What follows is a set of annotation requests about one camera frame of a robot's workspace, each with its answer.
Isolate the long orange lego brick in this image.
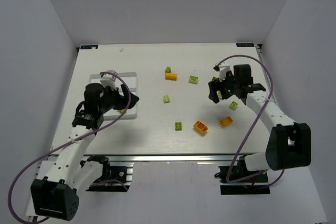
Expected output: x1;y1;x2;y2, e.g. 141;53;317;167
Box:
165;73;177;81

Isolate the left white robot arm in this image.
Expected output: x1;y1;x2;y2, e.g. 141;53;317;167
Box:
30;83;139;221

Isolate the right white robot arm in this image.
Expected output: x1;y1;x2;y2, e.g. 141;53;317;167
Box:
208;62;311;172

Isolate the white compartment tray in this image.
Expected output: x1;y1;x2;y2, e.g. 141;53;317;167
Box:
89;72;138;121

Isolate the pale green lego brick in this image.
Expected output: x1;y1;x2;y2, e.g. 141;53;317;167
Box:
229;101;238;111

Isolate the light green lego brick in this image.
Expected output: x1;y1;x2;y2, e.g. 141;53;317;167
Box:
188;76;198;84
163;95;171;103

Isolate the right blue label sticker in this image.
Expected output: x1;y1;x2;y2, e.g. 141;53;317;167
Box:
236;42;255;47

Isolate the blue label sticker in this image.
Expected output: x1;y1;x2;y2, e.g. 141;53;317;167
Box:
80;45;98;50
236;42;255;47

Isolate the orange curved lego brick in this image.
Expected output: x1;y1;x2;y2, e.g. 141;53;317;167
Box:
193;121;208;135

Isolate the left blue label sticker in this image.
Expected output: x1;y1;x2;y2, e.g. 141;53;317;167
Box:
80;45;98;50

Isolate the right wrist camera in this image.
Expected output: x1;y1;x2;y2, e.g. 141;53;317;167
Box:
213;61;230;81

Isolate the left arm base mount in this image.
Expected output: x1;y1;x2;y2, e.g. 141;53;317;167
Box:
87;165;133;193

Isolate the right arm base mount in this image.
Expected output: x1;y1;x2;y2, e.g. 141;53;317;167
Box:
214;165;271;196

